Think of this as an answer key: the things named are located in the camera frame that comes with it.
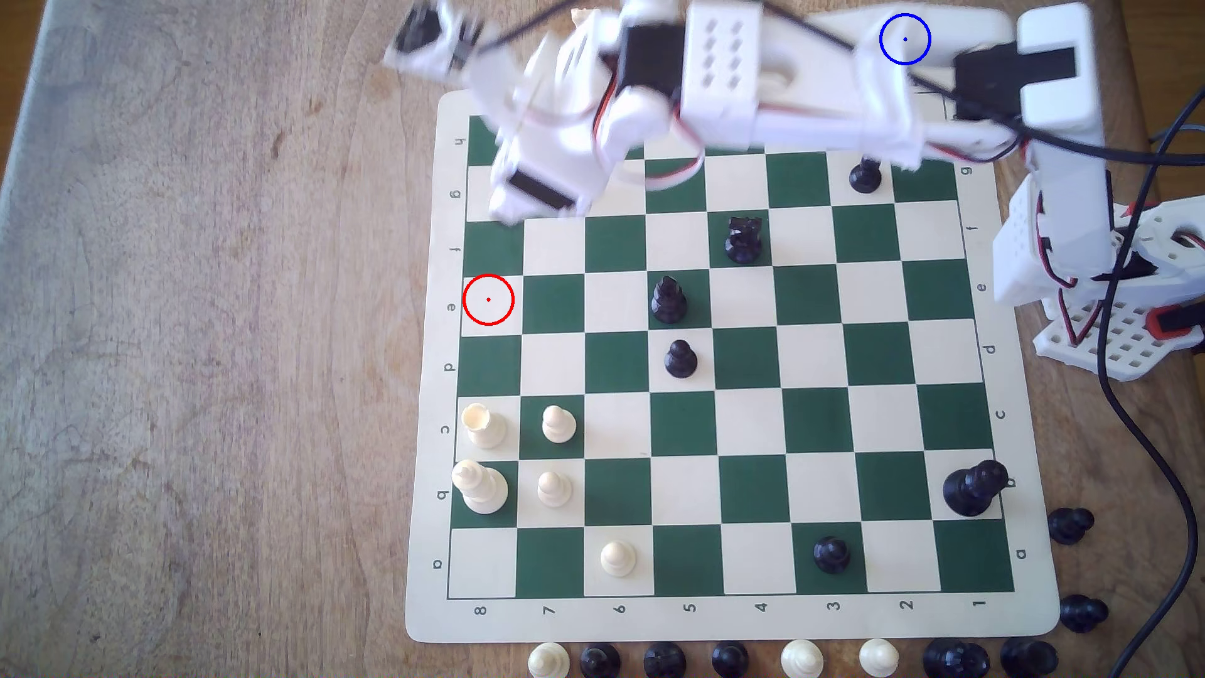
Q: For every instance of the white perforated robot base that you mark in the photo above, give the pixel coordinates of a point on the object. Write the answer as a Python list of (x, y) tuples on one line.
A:
[(1111, 339)]

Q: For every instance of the black pawn chess piece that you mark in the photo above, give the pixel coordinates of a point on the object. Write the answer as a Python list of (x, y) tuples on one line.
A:
[(680, 359), (1083, 614), (730, 660), (600, 662), (831, 556), (664, 661), (1069, 525), (865, 175)]

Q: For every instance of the white arm camera module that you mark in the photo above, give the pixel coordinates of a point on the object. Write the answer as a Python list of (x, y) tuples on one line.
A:
[(428, 38)]

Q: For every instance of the green and white chess mat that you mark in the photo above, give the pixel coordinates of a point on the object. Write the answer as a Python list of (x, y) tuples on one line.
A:
[(753, 490)]

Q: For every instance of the black knight chess piece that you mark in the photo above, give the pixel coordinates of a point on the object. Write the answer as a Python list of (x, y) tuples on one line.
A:
[(744, 241)]

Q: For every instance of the red plastic clamp piece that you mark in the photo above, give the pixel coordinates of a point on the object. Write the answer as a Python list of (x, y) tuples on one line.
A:
[(1172, 322)]

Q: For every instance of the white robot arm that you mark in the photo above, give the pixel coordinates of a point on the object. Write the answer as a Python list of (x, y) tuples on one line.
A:
[(810, 104)]

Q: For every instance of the white king piece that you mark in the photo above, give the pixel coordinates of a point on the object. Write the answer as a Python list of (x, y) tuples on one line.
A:
[(481, 487)]

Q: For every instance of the black bishop chess piece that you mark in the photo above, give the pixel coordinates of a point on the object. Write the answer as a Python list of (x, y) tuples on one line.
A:
[(668, 299)]

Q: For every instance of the white rook chess piece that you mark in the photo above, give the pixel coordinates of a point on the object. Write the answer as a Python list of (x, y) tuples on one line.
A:
[(486, 427)]

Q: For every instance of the large black chess piece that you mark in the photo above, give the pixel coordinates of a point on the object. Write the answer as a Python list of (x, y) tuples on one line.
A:
[(956, 660), (1028, 658)]

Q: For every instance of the white pawn chess piece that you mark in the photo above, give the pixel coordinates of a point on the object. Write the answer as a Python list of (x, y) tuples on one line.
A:
[(553, 490), (558, 425), (877, 658), (618, 559), (802, 660), (548, 662)]

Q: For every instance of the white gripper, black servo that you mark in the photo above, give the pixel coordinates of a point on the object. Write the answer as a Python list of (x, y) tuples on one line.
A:
[(538, 188)]

